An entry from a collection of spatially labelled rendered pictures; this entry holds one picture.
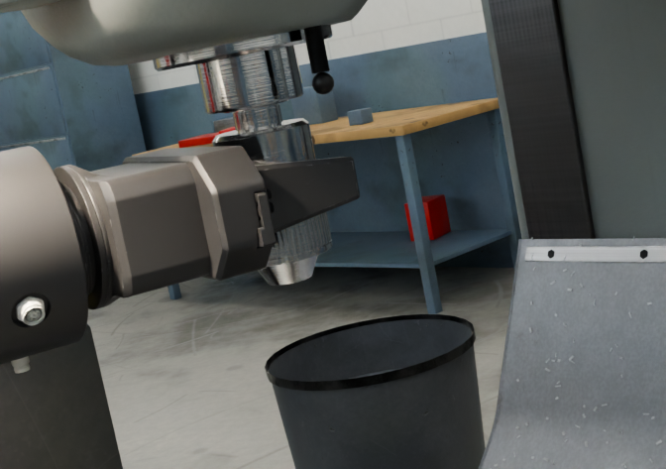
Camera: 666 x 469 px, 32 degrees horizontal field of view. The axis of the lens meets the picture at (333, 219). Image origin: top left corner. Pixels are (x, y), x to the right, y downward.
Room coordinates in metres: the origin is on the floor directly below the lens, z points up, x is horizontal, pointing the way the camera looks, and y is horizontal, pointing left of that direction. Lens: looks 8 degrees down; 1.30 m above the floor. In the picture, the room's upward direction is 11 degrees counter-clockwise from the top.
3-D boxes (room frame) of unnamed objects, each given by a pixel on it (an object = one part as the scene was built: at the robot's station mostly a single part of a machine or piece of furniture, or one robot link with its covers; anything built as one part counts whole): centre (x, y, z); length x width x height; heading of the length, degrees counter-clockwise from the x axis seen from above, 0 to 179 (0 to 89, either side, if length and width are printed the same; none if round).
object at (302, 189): (0.53, 0.01, 1.24); 0.06 x 0.02 x 0.03; 118
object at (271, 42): (0.56, 0.03, 1.31); 0.09 x 0.09 x 0.01
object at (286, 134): (0.56, 0.03, 1.26); 0.05 x 0.05 x 0.01
